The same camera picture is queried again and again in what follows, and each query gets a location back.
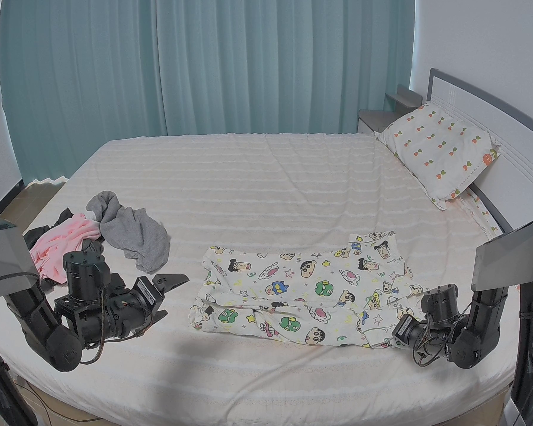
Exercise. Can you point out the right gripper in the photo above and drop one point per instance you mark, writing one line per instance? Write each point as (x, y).
(406, 333)

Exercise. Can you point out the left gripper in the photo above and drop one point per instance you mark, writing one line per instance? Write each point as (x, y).
(133, 313)

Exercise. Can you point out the white printed pyjama top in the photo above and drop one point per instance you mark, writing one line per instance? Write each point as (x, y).
(302, 291)

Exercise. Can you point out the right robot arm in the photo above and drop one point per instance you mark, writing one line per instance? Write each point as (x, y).
(506, 255)

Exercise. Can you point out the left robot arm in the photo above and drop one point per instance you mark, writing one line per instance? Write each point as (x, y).
(40, 326)

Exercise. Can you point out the grey garment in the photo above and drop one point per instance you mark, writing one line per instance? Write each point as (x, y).
(133, 238)

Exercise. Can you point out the pink garment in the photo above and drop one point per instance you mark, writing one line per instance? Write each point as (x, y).
(57, 246)

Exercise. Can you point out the black garment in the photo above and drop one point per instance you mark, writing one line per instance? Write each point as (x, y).
(37, 233)

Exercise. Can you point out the bed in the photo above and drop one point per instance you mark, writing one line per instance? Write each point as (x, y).
(248, 184)

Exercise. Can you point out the white printed pillow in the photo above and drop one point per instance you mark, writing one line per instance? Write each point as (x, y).
(439, 149)

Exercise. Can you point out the grey bedside table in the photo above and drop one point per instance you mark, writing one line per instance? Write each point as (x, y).
(375, 120)

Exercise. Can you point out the blue-green curtain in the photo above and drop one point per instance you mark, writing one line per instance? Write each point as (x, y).
(284, 51)
(80, 69)

